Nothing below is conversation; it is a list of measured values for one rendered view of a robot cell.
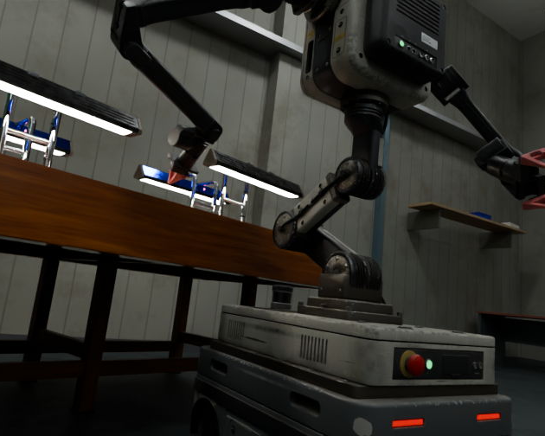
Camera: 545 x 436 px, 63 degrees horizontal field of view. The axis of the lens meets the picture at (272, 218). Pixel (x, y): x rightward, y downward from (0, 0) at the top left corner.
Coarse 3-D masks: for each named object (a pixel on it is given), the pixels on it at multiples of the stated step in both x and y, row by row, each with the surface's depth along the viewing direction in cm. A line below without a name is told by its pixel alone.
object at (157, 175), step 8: (144, 168) 229; (136, 176) 228; (144, 176) 226; (152, 176) 230; (160, 176) 234; (168, 176) 239; (168, 184) 237; (176, 184) 241; (184, 184) 246; (200, 192) 252; (208, 192) 258
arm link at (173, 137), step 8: (176, 128) 136; (184, 128) 136; (192, 128) 140; (216, 128) 138; (168, 136) 138; (176, 136) 136; (184, 136) 136; (192, 136) 138; (200, 136) 139; (208, 136) 138; (216, 136) 139; (176, 144) 136; (184, 144) 137; (192, 144) 139
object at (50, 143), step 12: (12, 96) 148; (84, 96) 149; (12, 108) 148; (60, 120) 160; (0, 132) 145; (12, 132) 148; (24, 132) 150; (0, 144) 144; (48, 144) 156; (48, 156) 155
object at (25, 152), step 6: (18, 120) 184; (24, 120) 179; (30, 120) 174; (30, 126) 174; (30, 132) 174; (6, 144) 168; (24, 144) 173; (30, 144) 175; (6, 150) 168; (12, 150) 169; (18, 150) 171; (24, 150) 172; (30, 150) 175; (24, 156) 172
